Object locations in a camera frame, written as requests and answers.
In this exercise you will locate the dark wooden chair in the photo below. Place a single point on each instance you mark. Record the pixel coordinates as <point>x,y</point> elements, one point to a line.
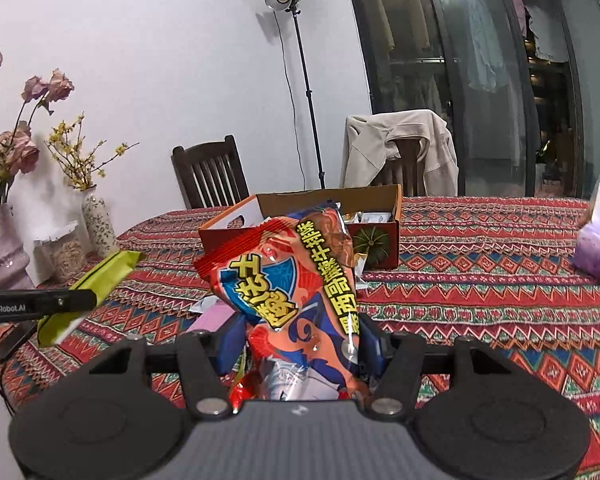
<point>210,175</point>

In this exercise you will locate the white and orange snack packet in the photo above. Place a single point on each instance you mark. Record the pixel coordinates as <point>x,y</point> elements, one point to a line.
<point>361,272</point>

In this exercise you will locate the long green snack packet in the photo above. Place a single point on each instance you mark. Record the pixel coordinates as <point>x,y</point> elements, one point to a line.
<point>105,275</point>

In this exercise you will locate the orange cardboard box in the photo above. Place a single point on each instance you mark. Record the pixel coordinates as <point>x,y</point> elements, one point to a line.
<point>380,240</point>

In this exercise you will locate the purple snack packet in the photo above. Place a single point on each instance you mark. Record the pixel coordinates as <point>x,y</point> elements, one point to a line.
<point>215,319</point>

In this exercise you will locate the yellow flower twigs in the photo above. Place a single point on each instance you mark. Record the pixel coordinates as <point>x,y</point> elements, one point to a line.
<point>77,160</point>

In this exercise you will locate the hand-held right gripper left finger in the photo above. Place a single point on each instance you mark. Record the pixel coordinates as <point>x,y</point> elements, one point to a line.
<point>200,360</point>

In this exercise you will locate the patterned red tablecloth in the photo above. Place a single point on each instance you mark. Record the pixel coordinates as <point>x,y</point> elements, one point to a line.
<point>480,270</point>

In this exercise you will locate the small floral vase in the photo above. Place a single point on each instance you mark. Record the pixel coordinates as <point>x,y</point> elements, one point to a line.
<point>99,225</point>

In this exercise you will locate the pale hanging shirt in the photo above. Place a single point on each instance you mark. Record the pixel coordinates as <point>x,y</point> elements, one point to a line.
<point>485,45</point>

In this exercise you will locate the silver snack packet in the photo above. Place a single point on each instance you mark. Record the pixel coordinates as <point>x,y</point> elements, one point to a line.
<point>375,217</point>

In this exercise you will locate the dried pink roses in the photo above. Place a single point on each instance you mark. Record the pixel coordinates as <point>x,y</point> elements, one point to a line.
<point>25,150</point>

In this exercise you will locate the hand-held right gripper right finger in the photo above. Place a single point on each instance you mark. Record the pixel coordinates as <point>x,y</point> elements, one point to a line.
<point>400,360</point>

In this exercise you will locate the red snack packet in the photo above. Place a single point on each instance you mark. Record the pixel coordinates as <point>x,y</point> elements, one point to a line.
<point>290,285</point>

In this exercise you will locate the white hanging garment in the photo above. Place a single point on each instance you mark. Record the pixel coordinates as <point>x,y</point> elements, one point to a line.
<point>545,32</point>

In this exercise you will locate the beige jacket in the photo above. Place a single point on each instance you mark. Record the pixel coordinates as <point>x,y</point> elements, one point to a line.
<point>370,150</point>

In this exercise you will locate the large grey ceramic vase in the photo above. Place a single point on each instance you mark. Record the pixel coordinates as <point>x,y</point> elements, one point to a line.
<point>2,250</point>

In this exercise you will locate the wooden chair with jacket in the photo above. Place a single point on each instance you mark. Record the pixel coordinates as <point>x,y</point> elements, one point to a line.
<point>405,165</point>

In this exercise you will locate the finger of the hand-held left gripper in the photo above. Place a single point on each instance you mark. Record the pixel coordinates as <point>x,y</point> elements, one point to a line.
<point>62,301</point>

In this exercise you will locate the studio light on stand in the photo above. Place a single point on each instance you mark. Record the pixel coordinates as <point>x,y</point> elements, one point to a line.
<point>305,85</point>

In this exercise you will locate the black framed glass door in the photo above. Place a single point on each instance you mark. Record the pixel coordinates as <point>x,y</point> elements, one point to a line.
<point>480,135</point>

